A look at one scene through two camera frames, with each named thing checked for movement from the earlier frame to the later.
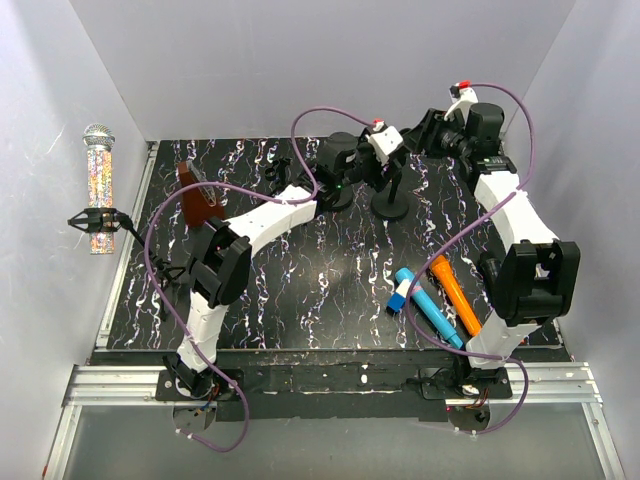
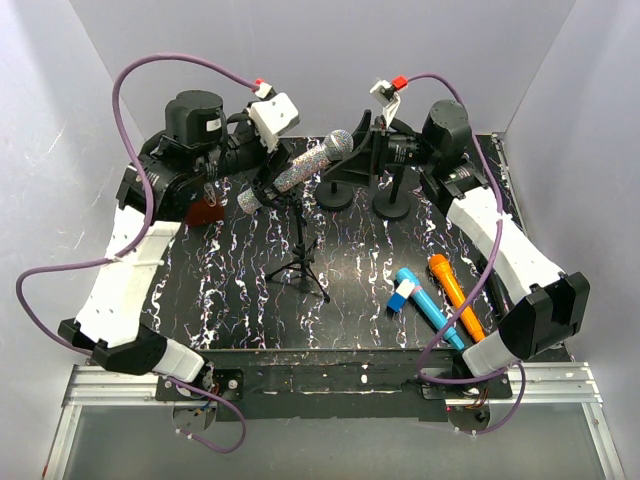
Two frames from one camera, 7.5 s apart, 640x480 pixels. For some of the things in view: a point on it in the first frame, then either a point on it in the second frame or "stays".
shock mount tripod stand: [111, 220] -> [304, 253]
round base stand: [391, 206] stays
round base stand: [336, 198] stays
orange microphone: [444, 271] stays
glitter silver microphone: [99, 139] -> [337, 145]
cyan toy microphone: [430, 310] stays
